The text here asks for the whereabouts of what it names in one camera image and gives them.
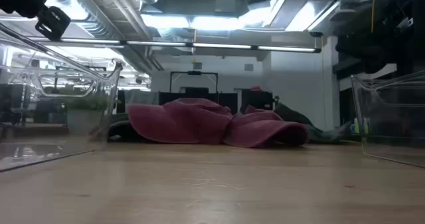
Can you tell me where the artificial leafy green plant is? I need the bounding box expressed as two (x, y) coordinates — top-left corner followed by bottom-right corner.
(65, 96), (122, 136)

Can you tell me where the black cabinet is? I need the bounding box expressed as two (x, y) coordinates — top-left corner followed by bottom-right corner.
(241, 88), (274, 112)

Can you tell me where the clear plastic bin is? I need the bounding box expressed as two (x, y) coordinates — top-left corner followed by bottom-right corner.
(350, 69), (425, 169)
(0, 22), (124, 172)

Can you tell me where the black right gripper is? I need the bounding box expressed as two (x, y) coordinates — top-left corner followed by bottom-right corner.
(386, 0), (425, 75)

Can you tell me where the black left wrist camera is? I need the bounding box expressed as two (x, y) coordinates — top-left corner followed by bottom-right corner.
(35, 5), (72, 42)

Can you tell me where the dark green corduroy cap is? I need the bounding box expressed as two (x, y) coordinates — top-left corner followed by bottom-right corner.
(272, 102), (353, 144)
(106, 112), (150, 142)

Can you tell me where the long ceiling light bar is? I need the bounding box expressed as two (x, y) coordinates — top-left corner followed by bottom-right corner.
(28, 37), (322, 54)

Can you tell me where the black gantry frame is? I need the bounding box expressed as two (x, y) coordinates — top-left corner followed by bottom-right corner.
(169, 70), (219, 94)

